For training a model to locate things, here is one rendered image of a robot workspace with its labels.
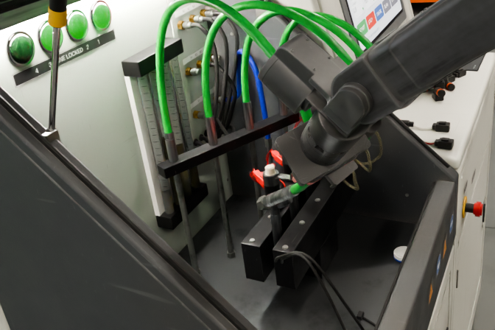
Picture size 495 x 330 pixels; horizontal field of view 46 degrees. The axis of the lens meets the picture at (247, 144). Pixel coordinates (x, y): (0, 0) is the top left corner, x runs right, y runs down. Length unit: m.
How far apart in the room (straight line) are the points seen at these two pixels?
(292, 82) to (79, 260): 0.37
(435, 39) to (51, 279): 0.60
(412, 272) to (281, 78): 0.50
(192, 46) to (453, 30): 0.84
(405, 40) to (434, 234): 0.64
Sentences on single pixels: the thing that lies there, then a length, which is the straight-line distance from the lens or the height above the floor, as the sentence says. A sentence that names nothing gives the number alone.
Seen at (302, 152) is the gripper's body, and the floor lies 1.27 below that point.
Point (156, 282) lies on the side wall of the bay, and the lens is 0.72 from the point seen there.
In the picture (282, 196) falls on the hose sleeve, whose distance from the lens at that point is 0.84.
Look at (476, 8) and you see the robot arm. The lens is 0.48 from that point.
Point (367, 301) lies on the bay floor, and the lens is 1.13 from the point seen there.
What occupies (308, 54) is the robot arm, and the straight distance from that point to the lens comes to 0.61.
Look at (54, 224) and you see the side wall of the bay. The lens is 0.78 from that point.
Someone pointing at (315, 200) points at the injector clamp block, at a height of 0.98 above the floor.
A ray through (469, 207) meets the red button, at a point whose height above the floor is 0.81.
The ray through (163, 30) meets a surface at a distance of 0.96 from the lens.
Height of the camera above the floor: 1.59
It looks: 26 degrees down
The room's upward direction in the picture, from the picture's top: 8 degrees counter-clockwise
